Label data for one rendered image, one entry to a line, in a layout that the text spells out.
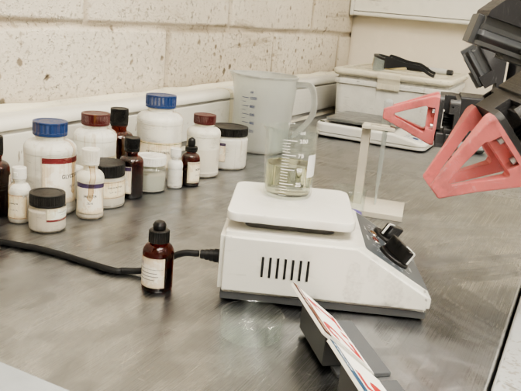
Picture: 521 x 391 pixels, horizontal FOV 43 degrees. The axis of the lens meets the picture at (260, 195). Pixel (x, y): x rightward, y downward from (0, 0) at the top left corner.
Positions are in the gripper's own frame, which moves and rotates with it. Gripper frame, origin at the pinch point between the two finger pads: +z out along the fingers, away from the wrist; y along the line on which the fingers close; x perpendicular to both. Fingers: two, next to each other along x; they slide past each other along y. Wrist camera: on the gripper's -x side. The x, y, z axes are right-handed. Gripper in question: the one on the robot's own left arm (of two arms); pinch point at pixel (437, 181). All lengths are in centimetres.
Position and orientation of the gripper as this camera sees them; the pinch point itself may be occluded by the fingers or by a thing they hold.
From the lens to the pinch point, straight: 60.7
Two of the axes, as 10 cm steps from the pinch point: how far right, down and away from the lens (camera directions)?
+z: -8.1, 5.5, 2.0
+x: 5.8, 7.9, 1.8
